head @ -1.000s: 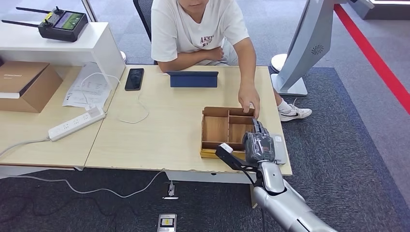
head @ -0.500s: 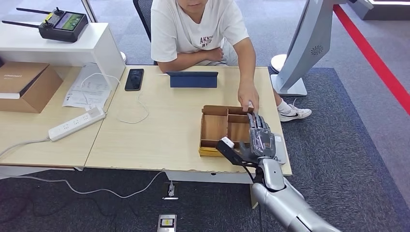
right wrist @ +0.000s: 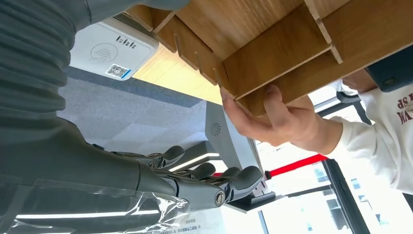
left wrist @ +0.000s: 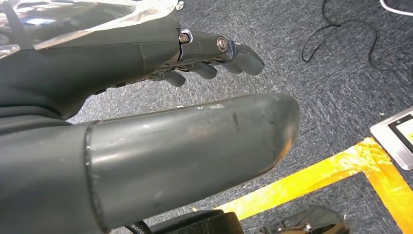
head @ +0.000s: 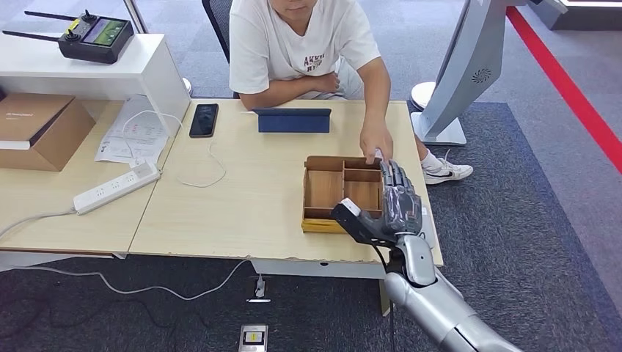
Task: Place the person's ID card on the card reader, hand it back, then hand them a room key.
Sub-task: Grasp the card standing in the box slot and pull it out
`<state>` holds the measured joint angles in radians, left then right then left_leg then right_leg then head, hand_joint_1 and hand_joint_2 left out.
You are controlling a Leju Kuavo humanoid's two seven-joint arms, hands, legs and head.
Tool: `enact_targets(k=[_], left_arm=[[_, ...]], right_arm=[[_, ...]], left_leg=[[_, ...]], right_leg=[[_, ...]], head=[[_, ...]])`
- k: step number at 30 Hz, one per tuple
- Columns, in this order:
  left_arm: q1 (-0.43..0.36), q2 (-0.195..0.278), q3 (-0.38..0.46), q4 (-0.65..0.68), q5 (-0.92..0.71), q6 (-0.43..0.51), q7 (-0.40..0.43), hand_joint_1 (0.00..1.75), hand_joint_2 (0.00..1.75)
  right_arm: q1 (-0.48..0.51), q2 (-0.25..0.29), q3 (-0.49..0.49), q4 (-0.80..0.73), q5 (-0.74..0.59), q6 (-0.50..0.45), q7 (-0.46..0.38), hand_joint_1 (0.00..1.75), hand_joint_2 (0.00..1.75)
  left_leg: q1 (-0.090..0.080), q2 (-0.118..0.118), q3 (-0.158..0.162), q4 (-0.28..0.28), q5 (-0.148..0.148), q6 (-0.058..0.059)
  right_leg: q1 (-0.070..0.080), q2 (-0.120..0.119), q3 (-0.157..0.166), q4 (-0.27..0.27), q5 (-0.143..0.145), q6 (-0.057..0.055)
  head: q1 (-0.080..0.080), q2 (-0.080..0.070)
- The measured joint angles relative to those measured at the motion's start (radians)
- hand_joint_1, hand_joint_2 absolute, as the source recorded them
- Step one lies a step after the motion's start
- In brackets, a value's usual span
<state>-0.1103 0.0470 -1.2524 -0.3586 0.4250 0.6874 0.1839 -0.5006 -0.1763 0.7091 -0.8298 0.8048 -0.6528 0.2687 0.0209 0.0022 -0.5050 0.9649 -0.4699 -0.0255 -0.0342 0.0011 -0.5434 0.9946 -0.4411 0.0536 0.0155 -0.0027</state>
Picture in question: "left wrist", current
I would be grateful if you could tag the black and tan robot foot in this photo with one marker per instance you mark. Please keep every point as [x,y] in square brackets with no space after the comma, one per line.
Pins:
[309,219]

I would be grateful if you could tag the clear plastic film wrap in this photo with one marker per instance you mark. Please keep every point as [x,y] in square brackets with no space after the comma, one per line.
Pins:
[96,16]

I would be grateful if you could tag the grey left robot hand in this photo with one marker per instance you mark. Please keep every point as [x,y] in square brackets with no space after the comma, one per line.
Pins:
[96,64]

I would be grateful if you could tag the yellow floor tape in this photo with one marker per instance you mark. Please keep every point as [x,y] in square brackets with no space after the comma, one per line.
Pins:
[306,181]

